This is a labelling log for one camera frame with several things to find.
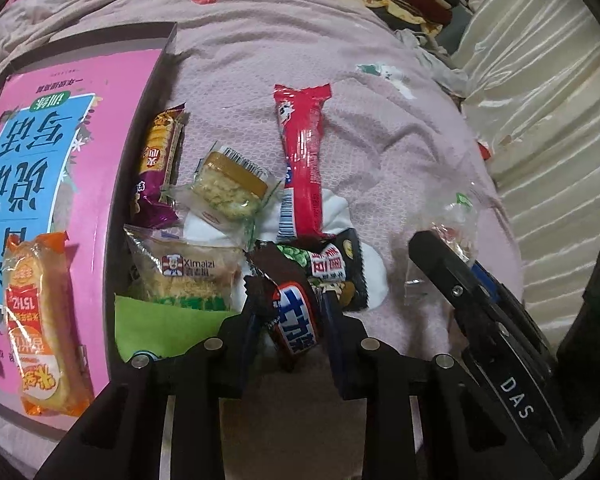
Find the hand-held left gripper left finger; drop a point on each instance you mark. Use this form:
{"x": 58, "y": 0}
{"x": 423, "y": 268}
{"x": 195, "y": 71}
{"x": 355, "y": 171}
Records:
{"x": 252, "y": 322}

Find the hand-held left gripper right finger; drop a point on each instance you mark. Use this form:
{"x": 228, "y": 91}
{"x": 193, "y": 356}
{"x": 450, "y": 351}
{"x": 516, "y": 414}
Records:
{"x": 332, "y": 340}

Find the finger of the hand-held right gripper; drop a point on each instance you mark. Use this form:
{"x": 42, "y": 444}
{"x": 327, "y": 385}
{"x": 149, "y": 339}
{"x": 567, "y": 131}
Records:
{"x": 505, "y": 300}
{"x": 445, "y": 270}

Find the brown chocolate bar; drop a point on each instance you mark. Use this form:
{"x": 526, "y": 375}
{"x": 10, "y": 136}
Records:
{"x": 292, "y": 320}

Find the clear crinkled snack packet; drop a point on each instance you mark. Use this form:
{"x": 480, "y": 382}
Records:
{"x": 455, "y": 220}

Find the black snack packet green peas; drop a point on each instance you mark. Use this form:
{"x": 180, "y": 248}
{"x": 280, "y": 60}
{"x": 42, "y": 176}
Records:
{"x": 340, "y": 260}

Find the clear cake packet green print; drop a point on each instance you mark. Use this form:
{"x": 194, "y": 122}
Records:
{"x": 190, "y": 270}

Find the lime green cake packet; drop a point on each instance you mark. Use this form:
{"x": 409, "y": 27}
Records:
{"x": 145, "y": 325}

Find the clear packet with yellow cake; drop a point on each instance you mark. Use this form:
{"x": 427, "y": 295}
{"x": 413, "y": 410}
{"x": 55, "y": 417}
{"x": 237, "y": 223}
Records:
{"x": 230, "y": 185}

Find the long red snack packet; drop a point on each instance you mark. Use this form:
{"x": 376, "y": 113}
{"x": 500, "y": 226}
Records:
{"x": 302, "y": 160}

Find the purple cracker packet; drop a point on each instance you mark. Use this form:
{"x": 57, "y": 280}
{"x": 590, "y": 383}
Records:
{"x": 160, "y": 160}

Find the orange bread packet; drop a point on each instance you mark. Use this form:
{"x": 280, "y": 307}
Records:
{"x": 40, "y": 310}

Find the pink printed box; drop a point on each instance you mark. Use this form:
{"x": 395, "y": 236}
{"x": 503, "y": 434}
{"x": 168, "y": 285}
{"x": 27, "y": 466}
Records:
{"x": 105, "y": 110}

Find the cream curtain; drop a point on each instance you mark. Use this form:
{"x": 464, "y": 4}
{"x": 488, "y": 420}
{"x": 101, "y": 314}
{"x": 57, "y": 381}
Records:
{"x": 540, "y": 85}

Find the white crumpled garment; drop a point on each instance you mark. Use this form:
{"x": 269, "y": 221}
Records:
{"x": 430, "y": 60}

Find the pile of folded clothes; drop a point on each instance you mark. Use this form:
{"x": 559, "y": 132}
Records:
{"x": 420, "y": 0}

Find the mauve printed blanket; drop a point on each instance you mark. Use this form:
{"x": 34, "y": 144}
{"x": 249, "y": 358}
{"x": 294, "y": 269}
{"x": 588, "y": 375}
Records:
{"x": 240, "y": 50}

